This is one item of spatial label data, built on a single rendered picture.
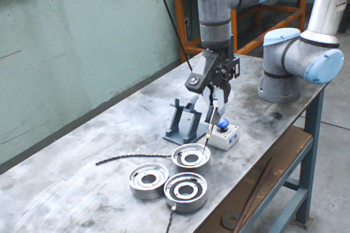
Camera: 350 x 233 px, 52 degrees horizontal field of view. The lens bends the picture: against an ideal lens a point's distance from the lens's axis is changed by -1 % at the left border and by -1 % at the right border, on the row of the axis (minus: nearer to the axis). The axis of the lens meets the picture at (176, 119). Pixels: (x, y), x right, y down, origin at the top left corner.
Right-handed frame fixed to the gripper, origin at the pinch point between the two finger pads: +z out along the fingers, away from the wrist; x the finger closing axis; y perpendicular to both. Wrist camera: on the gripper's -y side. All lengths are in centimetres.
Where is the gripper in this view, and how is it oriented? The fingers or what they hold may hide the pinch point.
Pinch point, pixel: (215, 111)
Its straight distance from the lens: 99.8
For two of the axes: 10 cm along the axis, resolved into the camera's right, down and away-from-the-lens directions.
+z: 1.1, 8.4, 5.3
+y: 6.6, -4.6, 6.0
